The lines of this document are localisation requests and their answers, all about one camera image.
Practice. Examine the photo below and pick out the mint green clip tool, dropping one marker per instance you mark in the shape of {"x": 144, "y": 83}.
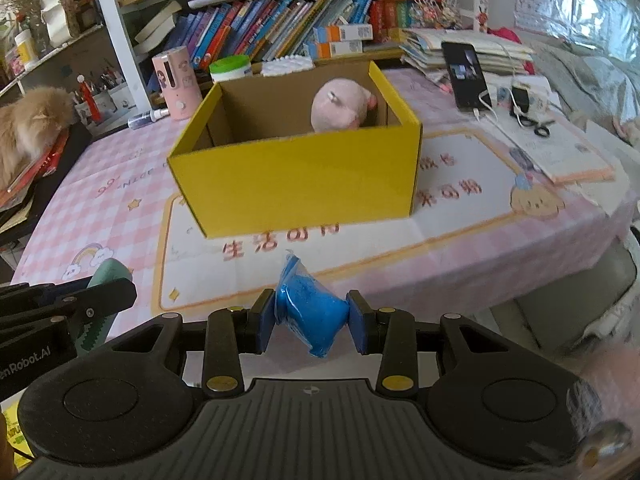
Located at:
{"x": 112, "y": 272}

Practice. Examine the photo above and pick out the pink pig plush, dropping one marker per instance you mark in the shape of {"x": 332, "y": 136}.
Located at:
{"x": 340, "y": 105}

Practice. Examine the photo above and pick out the red foil wrapped packs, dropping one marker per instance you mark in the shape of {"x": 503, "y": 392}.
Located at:
{"x": 50, "y": 155}

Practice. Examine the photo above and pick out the red figure pen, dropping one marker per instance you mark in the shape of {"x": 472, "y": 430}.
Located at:
{"x": 84, "y": 95}

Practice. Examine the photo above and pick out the black keyboard piano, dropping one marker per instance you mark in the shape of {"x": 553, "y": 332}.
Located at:
{"x": 65, "y": 170}

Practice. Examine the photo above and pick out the blue plastic bag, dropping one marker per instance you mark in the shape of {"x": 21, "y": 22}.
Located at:
{"x": 315, "y": 315}

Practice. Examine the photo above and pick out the fluffy orange cat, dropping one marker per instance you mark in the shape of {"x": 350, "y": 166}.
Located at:
{"x": 25, "y": 130}

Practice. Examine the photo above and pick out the thick paperback book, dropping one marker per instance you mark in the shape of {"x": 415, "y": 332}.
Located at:
{"x": 155, "y": 25}

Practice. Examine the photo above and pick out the white power strip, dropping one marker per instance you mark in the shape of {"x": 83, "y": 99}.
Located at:
{"x": 539, "y": 95}

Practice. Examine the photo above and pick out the colourful spiky ornament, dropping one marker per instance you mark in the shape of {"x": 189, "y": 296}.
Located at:
{"x": 435, "y": 12}

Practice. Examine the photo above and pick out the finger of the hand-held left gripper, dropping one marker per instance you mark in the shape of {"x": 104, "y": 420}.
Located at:
{"x": 25, "y": 296}
{"x": 100, "y": 297}

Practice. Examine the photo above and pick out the black power adapter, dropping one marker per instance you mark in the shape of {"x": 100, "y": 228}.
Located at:
{"x": 521, "y": 97}

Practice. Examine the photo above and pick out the white bookshelf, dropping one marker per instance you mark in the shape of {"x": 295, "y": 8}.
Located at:
{"x": 117, "y": 35}

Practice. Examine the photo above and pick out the white jar green lid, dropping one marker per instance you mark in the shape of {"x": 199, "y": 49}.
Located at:
{"x": 230, "y": 67}

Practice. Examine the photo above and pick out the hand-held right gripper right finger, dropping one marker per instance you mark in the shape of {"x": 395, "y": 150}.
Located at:
{"x": 360, "y": 325}

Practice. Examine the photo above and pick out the yellow cardboard box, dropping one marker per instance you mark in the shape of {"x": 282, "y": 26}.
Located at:
{"x": 300, "y": 180}

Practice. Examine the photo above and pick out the clear spray bottle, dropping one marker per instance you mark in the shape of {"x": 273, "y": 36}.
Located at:
{"x": 145, "y": 119}

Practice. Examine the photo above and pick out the white vase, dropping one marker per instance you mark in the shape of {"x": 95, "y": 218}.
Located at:
{"x": 57, "y": 20}

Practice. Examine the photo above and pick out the row of colourful books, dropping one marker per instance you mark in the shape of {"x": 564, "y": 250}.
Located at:
{"x": 250, "y": 20}

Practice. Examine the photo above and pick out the orange white medicine carton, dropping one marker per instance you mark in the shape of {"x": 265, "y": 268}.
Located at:
{"x": 335, "y": 49}
{"x": 345, "y": 32}

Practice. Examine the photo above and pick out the pink humidifier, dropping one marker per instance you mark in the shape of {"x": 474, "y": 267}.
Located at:
{"x": 172, "y": 85}

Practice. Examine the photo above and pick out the stack of papers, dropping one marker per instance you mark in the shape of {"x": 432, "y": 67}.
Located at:
{"x": 425, "y": 47}

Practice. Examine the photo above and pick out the red boxed book set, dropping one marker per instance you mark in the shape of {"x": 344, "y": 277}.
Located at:
{"x": 395, "y": 10}

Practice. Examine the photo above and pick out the black smartphone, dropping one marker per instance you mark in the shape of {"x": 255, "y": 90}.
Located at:
{"x": 465, "y": 75}

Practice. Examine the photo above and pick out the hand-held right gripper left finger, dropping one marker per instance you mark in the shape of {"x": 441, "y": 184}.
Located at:
{"x": 265, "y": 325}

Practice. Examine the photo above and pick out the black scissors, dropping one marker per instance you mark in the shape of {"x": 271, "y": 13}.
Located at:
{"x": 542, "y": 131}

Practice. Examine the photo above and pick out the white notebook pink edge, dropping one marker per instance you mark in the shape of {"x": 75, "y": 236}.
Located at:
{"x": 565, "y": 155}

